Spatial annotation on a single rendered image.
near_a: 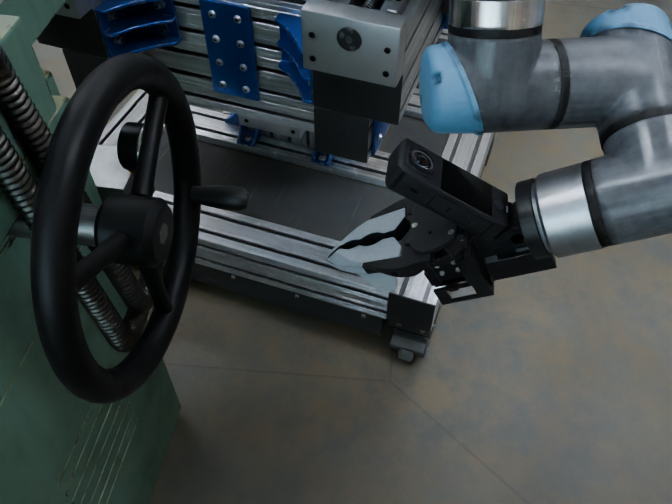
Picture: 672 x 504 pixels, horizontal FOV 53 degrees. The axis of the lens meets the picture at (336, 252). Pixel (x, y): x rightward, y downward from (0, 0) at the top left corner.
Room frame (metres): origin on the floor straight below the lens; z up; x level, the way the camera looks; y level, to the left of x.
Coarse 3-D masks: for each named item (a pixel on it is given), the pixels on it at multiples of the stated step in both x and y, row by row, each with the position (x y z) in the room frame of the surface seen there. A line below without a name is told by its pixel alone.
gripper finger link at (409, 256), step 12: (408, 252) 0.39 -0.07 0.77; (432, 252) 0.38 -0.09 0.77; (372, 264) 0.39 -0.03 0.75; (384, 264) 0.38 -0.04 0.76; (396, 264) 0.38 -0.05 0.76; (408, 264) 0.37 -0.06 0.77; (420, 264) 0.37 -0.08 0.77; (432, 264) 0.37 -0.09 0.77; (396, 276) 0.37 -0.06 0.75; (408, 276) 0.37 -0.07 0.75
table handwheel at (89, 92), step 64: (128, 64) 0.42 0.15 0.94; (64, 128) 0.34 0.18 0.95; (192, 128) 0.50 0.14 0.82; (64, 192) 0.30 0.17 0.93; (64, 256) 0.27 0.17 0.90; (128, 256) 0.35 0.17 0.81; (192, 256) 0.44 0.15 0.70; (64, 320) 0.25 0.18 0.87; (64, 384) 0.23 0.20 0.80; (128, 384) 0.27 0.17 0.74
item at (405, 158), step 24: (408, 144) 0.43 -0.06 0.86; (408, 168) 0.40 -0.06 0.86; (432, 168) 0.41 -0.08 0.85; (456, 168) 0.43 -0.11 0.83; (408, 192) 0.40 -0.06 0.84; (432, 192) 0.39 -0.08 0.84; (456, 192) 0.40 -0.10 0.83; (480, 192) 0.41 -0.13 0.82; (504, 192) 0.42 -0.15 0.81; (456, 216) 0.39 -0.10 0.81; (480, 216) 0.39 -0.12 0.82; (504, 216) 0.39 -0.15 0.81
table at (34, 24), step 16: (0, 0) 0.59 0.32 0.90; (16, 0) 0.61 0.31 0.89; (32, 0) 0.63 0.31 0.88; (48, 0) 0.66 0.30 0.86; (64, 0) 0.69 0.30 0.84; (32, 16) 0.62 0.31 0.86; (48, 16) 0.65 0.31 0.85; (32, 32) 0.61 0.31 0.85; (64, 96) 0.48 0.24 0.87; (0, 208) 0.35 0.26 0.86; (0, 224) 0.34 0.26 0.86; (0, 240) 0.33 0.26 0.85
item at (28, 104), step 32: (0, 64) 0.40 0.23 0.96; (0, 96) 0.39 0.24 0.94; (0, 128) 0.37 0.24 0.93; (32, 128) 0.40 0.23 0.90; (0, 160) 0.36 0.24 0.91; (32, 160) 0.40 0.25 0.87; (32, 192) 0.36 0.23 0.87; (96, 288) 0.37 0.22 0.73; (128, 288) 0.42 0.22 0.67; (96, 320) 0.36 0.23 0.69; (128, 320) 0.42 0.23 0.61
